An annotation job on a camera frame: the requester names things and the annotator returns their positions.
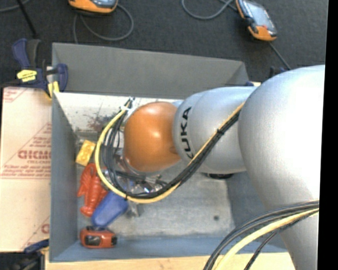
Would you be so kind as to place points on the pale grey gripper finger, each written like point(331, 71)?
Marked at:
point(135, 210)

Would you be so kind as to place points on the blue plastic cup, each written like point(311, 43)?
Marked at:
point(108, 210)

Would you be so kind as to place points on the red toy lobster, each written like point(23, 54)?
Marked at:
point(92, 190)

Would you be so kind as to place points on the grey metal bin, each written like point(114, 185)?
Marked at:
point(182, 216)

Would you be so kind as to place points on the red and black tape measure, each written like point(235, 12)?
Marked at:
point(96, 238)

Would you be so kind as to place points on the yellow flat block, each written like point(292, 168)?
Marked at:
point(85, 153)

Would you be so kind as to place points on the brown cardboard board, red print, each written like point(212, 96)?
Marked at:
point(21, 198)

